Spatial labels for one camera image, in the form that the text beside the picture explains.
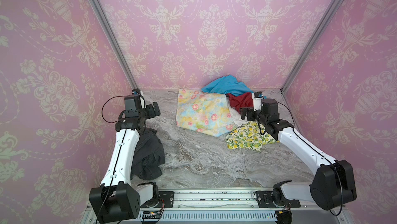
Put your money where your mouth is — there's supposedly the right aluminium corner post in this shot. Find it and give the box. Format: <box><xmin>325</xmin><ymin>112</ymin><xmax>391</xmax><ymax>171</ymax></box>
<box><xmin>280</xmin><ymin>0</ymin><xmax>343</xmax><ymax>96</ymax></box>

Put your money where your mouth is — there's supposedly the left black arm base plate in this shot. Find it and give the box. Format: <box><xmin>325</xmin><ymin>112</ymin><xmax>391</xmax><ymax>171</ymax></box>
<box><xmin>141</xmin><ymin>191</ymin><xmax>175</xmax><ymax>208</ymax></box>

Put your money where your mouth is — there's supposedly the pastel floral yellow cloth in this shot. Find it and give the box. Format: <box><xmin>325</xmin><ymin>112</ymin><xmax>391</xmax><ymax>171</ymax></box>
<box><xmin>176</xmin><ymin>89</ymin><xmax>237</xmax><ymax>137</ymax></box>

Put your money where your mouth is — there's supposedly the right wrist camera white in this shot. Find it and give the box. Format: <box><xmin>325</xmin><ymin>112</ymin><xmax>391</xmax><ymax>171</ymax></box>
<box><xmin>252</xmin><ymin>92</ymin><xmax>279</xmax><ymax>116</ymax></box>

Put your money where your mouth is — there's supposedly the aluminium front rail frame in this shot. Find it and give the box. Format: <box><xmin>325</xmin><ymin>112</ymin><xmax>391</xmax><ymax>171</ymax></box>
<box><xmin>81</xmin><ymin>188</ymin><xmax>354</xmax><ymax>224</ymax></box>

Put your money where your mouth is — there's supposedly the aluminium corner post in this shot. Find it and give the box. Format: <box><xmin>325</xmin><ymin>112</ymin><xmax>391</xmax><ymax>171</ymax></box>
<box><xmin>280</xmin><ymin>0</ymin><xmax>343</xmax><ymax>96</ymax></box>
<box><xmin>88</xmin><ymin>0</ymin><xmax>138</xmax><ymax>89</ymax></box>

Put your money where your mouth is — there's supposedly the white cloth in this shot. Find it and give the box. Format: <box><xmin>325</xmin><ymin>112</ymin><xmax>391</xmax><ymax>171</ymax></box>
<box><xmin>228</xmin><ymin>107</ymin><xmax>248</xmax><ymax>127</ymax></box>

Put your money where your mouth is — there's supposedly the dark red cloth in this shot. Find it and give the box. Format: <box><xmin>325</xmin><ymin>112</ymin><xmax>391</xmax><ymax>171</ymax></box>
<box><xmin>226</xmin><ymin>92</ymin><xmax>254</xmax><ymax>113</ymax></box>

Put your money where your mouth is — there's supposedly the black cloth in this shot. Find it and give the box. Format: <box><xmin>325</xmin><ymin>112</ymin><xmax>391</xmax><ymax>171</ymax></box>
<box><xmin>131</xmin><ymin>128</ymin><xmax>165</xmax><ymax>181</ymax></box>

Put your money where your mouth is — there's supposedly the lemon print cloth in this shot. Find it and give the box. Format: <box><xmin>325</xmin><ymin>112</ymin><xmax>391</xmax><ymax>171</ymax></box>
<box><xmin>225</xmin><ymin>122</ymin><xmax>278</xmax><ymax>152</ymax></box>

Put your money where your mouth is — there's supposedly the turquoise blue cloth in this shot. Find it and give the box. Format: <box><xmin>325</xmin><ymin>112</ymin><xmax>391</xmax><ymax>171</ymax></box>
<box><xmin>201</xmin><ymin>75</ymin><xmax>254</xmax><ymax>96</ymax></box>

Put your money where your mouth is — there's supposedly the left aluminium corner post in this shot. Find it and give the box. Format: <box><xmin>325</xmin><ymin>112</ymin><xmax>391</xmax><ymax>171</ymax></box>
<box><xmin>88</xmin><ymin>0</ymin><xmax>138</xmax><ymax>89</ymax></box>

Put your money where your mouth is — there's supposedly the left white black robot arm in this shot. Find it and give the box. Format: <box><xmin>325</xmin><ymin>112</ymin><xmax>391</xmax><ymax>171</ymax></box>
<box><xmin>89</xmin><ymin>102</ymin><xmax>160</xmax><ymax>224</ymax></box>

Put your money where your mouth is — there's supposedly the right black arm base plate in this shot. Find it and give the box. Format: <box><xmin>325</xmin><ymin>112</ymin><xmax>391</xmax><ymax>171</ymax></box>
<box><xmin>253</xmin><ymin>190</ymin><xmax>301</xmax><ymax>208</ymax></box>

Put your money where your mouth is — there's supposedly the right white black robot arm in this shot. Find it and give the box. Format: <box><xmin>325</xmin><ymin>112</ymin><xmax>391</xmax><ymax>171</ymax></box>
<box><xmin>240</xmin><ymin>107</ymin><xmax>357</xmax><ymax>211</ymax></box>

